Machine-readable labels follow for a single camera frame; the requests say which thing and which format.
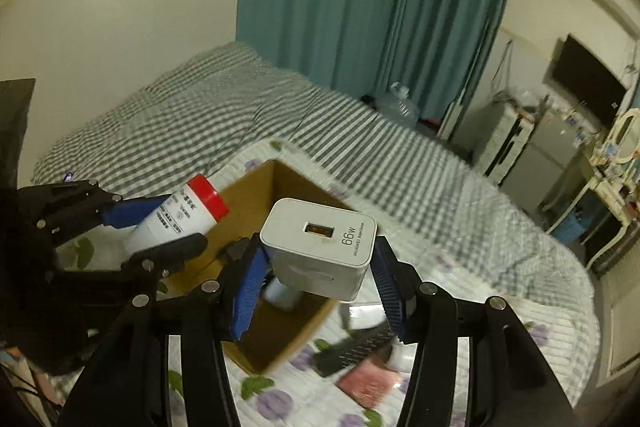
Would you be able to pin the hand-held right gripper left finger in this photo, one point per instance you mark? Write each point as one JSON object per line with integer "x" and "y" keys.
{"x": 247, "y": 288}

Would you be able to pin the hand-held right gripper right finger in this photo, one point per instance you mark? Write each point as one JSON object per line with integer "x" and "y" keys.
{"x": 388, "y": 288}

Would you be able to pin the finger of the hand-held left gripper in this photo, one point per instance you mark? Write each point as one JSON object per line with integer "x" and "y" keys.
{"x": 131, "y": 213}
{"x": 170, "y": 252}

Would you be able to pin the white bottle with red cap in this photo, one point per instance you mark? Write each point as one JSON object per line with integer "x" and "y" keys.
{"x": 177, "y": 212}

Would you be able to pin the white charger block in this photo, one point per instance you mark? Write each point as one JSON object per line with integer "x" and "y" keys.
{"x": 320, "y": 252}

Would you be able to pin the cardboard box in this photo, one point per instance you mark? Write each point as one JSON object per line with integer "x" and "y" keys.
{"x": 287, "y": 187}

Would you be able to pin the small white bottle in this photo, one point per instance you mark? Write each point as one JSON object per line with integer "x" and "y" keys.
{"x": 281, "y": 296}

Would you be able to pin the white flat packet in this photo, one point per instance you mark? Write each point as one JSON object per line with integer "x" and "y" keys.
{"x": 365, "y": 316}

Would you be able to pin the small black object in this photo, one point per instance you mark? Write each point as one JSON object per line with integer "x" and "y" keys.
{"x": 234, "y": 251}

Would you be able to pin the black remote control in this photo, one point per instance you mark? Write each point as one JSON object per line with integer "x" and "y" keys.
{"x": 350, "y": 349}

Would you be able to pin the pink flat packet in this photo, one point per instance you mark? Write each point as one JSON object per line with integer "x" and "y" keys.
{"x": 371, "y": 383}

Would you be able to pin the grey checked blanket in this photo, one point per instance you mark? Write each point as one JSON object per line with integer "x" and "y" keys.
{"x": 200, "y": 107}

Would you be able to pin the dark panel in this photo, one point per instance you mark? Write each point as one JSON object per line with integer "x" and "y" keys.
{"x": 15, "y": 132}

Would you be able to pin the clear water jug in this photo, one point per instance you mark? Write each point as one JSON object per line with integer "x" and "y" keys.
{"x": 397, "y": 107}

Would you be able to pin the white drawer cabinet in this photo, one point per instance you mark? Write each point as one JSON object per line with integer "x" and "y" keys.
{"x": 500, "y": 142}

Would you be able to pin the blue bin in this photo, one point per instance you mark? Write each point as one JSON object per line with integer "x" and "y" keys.
{"x": 571, "y": 227}

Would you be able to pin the grey small fridge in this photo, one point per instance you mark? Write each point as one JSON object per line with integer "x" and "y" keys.
{"x": 542, "y": 157}

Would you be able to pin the cream vanity table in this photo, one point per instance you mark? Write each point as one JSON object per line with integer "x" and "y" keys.
{"x": 607, "y": 197}

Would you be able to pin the cream vanity mirror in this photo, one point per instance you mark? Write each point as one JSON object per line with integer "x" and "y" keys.
{"x": 625, "y": 137}

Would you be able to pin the black wall television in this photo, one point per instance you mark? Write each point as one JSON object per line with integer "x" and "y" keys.
{"x": 587, "y": 79}

